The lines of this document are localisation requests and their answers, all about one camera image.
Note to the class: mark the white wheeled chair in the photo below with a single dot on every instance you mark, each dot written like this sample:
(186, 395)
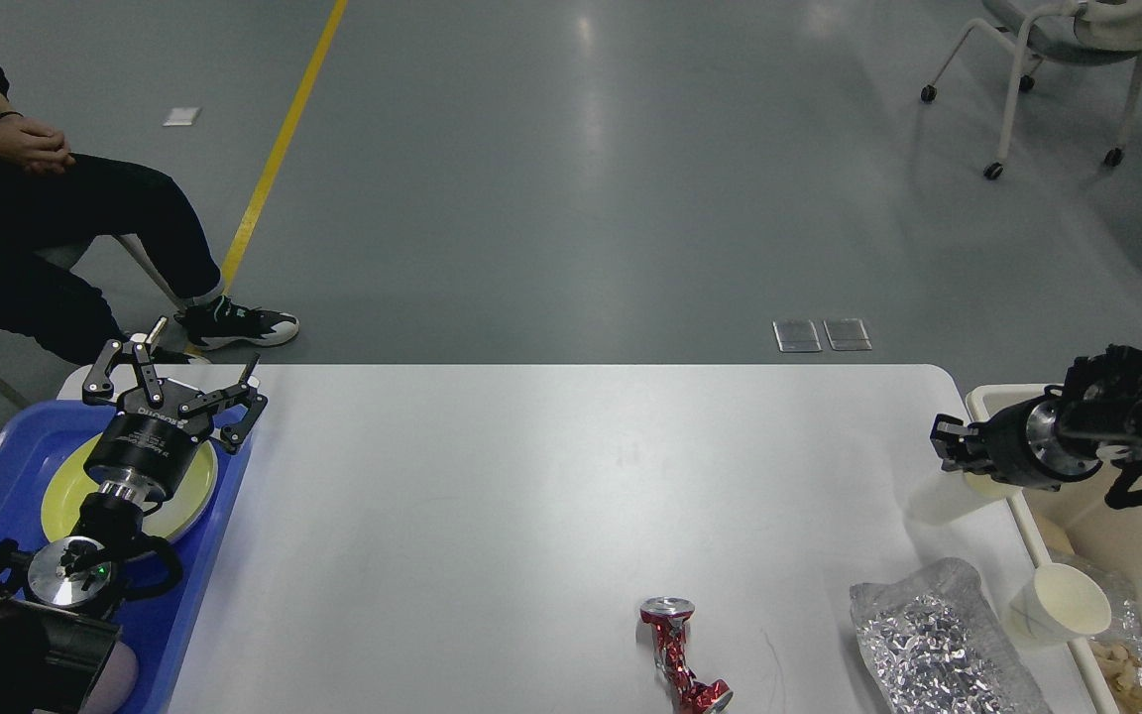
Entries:
(1073, 33)

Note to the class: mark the brown paper ball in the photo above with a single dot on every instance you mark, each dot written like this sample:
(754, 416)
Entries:
(1122, 671)

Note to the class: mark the yellow plastic plate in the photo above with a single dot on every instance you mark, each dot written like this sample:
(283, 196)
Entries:
(70, 484)

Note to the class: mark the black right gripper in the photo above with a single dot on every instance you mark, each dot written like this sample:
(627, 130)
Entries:
(1018, 446)

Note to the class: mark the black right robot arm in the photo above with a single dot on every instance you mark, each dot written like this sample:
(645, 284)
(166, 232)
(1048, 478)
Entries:
(1062, 436)

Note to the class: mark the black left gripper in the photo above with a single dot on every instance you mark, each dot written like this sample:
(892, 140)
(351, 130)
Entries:
(150, 441)

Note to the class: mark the blue plastic tray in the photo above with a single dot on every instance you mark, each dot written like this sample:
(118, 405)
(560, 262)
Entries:
(32, 447)

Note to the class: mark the crushed red can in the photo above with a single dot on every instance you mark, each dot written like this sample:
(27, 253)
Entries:
(668, 616)

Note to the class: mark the seated person in black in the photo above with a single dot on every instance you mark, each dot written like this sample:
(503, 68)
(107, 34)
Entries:
(51, 196)

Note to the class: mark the floor outlet cover plate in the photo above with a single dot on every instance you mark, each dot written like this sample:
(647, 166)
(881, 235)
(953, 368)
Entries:
(846, 335)

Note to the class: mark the white paper cup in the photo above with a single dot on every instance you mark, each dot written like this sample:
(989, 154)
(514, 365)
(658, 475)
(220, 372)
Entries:
(1057, 605)
(946, 496)

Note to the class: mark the aluminium foil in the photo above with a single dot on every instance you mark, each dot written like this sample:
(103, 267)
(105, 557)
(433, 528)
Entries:
(1125, 625)

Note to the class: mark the pink mug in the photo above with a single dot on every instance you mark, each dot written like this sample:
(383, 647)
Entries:
(115, 684)

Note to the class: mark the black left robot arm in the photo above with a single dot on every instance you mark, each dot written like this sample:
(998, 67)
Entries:
(58, 602)

